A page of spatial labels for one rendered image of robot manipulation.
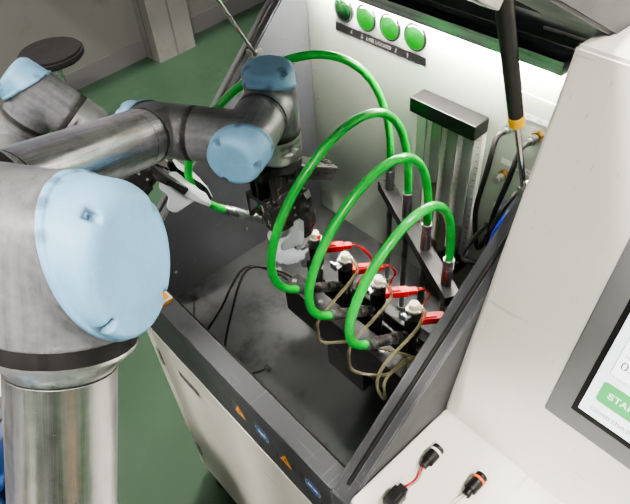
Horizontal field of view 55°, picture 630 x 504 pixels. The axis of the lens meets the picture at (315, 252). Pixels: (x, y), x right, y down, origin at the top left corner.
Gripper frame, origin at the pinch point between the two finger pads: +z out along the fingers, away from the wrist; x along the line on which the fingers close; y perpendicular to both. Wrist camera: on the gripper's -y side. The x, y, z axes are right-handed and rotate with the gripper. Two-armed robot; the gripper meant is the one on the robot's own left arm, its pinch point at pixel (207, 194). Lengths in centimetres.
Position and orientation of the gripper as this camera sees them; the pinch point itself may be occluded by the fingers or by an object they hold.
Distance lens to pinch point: 107.6
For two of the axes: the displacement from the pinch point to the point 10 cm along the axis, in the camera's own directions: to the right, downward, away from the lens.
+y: -6.6, 6.7, 3.4
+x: 0.9, 5.2, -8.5
